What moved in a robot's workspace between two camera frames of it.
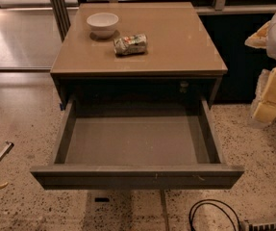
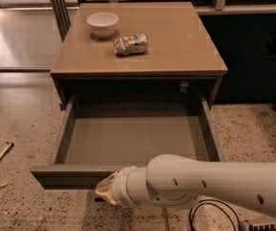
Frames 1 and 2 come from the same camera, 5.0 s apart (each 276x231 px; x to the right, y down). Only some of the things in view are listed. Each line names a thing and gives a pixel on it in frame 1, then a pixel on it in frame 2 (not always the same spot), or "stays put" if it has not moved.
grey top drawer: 138,145 stays put
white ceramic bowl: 103,24 stays put
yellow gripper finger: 259,39 -> 104,188
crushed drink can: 137,43 stays put
